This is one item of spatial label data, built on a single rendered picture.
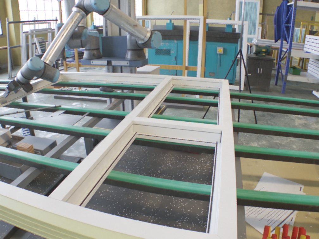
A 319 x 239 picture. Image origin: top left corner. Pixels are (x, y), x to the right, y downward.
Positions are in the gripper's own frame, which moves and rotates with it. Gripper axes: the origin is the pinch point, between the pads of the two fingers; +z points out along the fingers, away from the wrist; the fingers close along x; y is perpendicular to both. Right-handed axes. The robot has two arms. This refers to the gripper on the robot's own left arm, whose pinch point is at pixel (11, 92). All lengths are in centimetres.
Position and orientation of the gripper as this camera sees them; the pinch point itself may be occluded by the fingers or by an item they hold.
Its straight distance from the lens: 165.2
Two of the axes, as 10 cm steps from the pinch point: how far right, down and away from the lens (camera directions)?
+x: -2.5, 3.8, -8.9
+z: -7.9, 4.5, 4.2
